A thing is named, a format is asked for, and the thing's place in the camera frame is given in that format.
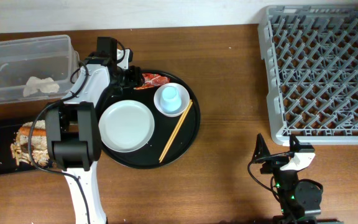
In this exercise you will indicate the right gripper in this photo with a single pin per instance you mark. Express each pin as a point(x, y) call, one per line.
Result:
point(274, 163)

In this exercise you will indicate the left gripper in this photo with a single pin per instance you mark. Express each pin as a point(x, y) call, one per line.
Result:
point(137, 78)

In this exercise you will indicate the red snack wrapper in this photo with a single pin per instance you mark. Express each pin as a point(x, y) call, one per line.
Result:
point(152, 80)

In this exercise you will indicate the grey-white plate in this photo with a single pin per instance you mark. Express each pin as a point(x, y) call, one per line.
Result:
point(126, 126)

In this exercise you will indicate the white tissue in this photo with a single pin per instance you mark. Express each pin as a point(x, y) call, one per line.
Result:
point(46, 85)

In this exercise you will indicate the orange carrot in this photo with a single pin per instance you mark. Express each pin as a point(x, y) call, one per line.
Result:
point(36, 132)

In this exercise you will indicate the rice and peanut scraps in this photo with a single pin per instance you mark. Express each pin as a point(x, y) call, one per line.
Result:
point(19, 148)

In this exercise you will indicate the brown food lump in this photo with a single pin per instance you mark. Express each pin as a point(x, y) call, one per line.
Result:
point(24, 148)

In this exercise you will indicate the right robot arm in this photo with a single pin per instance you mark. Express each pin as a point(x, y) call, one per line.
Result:
point(299, 199)

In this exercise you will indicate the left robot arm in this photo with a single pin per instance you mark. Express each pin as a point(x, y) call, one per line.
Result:
point(73, 137)

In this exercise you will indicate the grey dishwasher rack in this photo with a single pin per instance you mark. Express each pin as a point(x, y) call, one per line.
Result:
point(311, 57)

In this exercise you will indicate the white bowl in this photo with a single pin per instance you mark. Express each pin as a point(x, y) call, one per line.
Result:
point(184, 95)

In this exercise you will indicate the light blue cup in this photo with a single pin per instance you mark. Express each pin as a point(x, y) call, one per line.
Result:
point(170, 99)

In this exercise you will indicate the round black serving tray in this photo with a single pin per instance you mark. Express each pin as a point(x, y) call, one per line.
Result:
point(147, 157)

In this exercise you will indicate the clear plastic bin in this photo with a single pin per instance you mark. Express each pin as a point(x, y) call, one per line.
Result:
point(41, 57)

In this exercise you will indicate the black rectangular tray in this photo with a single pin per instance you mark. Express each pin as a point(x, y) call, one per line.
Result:
point(8, 129)

